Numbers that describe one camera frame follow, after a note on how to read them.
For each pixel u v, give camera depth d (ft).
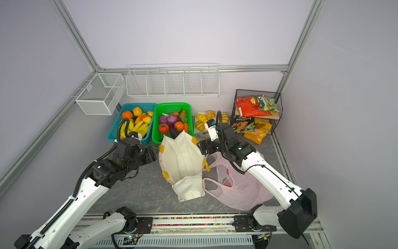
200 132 3.56
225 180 2.86
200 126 3.58
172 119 3.54
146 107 3.80
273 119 3.42
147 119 3.52
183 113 3.80
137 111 3.68
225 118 3.80
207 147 2.15
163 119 3.61
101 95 3.19
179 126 3.52
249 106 3.20
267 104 3.16
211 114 3.80
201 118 3.79
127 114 3.57
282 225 1.48
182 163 3.09
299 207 1.27
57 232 1.24
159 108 3.74
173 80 3.21
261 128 3.39
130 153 1.70
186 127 3.58
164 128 3.44
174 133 3.44
